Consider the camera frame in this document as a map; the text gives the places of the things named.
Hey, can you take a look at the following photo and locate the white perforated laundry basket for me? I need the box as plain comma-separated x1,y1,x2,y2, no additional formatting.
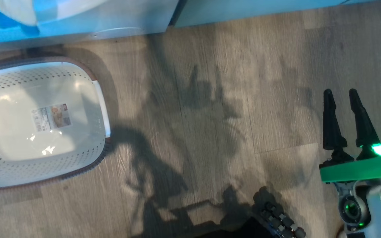
0,56,112,191

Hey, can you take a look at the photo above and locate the paper label sticker in basket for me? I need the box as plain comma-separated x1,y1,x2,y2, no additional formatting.
31,103,72,132

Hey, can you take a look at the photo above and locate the teal cabinet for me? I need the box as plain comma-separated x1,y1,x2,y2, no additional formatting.
172,0,379,29

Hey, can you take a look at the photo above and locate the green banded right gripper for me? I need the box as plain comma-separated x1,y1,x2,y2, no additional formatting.
319,88,381,228

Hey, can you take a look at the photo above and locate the white washing machine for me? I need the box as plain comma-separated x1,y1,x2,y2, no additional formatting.
0,0,180,55

